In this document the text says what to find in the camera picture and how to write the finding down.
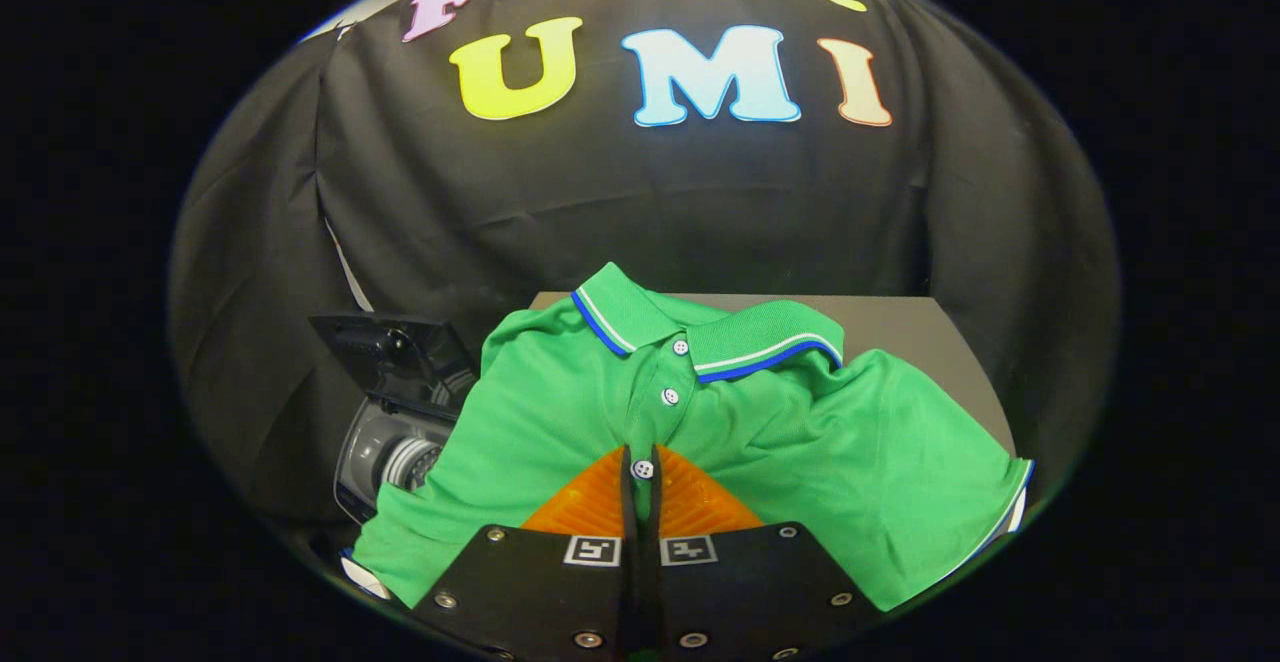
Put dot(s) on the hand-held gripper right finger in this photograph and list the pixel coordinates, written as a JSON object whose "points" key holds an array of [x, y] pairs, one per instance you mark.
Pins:
{"points": [[740, 602]]}

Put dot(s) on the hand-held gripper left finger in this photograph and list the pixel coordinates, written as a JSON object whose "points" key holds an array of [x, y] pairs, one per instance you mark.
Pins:
{"points": [[560, 602]]}

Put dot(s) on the green polo shirt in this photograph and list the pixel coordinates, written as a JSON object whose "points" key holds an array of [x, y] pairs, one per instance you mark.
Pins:
{"points": [[850, 442]]}

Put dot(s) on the grey washing machine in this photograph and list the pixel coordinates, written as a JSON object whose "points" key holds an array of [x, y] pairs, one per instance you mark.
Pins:
{"points": [[385, 452]]}

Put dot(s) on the dark washing machine lid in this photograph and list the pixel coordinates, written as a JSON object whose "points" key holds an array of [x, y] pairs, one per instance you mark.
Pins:
{"points": [[400, 352]]}

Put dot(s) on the beige cabinet with dark top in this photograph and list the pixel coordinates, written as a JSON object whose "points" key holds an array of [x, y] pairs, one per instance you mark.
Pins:
{"points": [[900, 327]]}

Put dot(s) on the black backdrop cloth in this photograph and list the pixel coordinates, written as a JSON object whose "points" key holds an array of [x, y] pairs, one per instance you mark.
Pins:
{"points": [[600, 202]]}

